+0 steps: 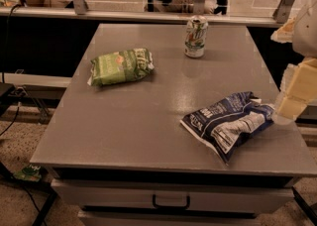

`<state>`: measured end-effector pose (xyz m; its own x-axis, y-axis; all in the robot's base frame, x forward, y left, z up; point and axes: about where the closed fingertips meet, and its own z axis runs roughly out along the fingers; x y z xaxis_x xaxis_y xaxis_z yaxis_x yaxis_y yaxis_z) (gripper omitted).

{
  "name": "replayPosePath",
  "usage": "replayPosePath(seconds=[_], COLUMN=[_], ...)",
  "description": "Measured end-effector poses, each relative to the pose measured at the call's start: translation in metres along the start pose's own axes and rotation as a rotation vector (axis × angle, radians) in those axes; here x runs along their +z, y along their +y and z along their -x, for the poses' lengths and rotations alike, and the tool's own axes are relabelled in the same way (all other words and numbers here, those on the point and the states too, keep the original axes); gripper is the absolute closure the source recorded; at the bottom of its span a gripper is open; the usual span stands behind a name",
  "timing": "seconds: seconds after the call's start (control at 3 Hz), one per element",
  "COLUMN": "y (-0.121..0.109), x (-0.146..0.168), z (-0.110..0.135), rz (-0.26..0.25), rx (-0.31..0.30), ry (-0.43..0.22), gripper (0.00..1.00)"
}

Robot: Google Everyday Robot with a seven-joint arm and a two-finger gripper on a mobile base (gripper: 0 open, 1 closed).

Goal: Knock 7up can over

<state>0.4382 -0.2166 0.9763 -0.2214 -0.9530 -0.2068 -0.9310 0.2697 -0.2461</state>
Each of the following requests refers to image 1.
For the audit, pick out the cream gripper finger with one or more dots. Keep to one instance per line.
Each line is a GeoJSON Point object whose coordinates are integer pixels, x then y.
{"type": "Point", "coordinates": [285, 33]}
{"type": "Point", "coordinates": [298, 88]}

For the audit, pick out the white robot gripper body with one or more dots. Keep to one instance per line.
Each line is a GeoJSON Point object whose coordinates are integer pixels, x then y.
{"type": "Point", "coordinates": [306, 35]}

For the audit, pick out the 7up soda can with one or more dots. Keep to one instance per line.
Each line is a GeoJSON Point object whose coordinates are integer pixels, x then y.
{"type": "Point", "coordinates": [196, 33]}

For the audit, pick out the dark blue chip bag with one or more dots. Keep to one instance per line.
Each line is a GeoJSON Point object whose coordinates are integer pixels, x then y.
{"type": "Point", "coordinates": [227, 124]}

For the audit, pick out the green chip bag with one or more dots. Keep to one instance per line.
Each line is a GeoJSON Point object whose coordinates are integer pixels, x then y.
{"type": "Point", "coordinates": [119, 67]}

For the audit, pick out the grey upper drawer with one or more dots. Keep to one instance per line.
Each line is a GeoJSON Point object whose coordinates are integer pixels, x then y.
{"type": "Point", "coordinates": [211, 198]}

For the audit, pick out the grey drawer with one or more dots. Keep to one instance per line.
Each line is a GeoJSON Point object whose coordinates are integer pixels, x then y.
{"type": "Point", "coordinates": [133, 219]}
{"type": "Point", "coordinates": [211, 198]}

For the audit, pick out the grey lower drawer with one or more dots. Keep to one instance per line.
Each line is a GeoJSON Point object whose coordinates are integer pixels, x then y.
{"type": "Point", "coordinates": [133, 219]}

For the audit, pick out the green packet on floor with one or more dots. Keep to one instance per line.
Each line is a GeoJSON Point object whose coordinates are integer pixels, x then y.
{"type": "Point", "coordinates": [28, 173]}

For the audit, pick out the metal bracket right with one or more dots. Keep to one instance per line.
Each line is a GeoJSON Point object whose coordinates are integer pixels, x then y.
{"type": "Point", "coordinates": [282, 12]}

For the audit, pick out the grey metal rail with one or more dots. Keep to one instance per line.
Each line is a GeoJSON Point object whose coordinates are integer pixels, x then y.
{"type": "Point", "coordinates": [141, 17]}

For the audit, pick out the black drawer handle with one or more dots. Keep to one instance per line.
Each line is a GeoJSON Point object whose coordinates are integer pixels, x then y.
{"type": "Point", "coordinates": [170, 202]}

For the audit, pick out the black stand frame left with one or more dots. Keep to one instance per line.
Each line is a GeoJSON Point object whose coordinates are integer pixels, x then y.
{"type": "Point", "coordinates": [28, 186]}

